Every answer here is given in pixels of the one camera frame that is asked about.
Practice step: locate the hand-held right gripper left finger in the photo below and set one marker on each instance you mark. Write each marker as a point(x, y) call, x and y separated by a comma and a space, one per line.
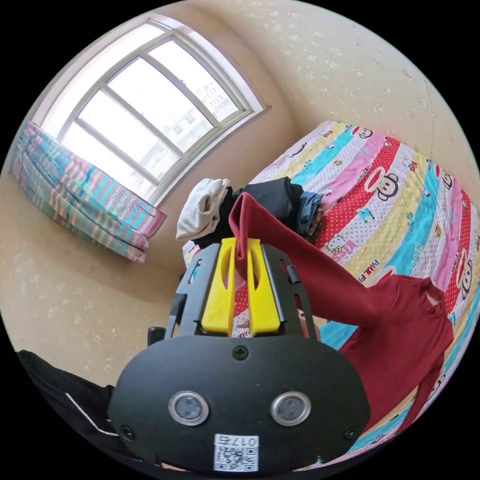
point(219, 296)

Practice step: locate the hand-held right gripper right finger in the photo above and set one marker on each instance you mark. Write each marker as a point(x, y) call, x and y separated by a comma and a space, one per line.
point(262, 300)

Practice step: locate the red long sleeve shirt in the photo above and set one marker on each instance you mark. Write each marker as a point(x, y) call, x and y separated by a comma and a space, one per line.
point(397, 330)

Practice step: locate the pile of clothes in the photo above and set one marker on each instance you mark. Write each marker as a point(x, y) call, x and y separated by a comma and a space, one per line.
point(262, 210)

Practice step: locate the bed with striped cartoon sheet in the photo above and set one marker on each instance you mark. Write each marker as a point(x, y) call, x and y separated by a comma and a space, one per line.
point(393, 210)

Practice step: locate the striped curtain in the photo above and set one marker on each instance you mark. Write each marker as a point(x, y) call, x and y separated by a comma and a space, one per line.
point(78, 195)

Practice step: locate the person's body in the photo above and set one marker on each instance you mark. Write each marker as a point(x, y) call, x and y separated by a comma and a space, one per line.
point(63, 405)

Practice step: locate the window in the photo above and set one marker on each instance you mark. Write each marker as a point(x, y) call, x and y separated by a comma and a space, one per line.
point(150, 108)

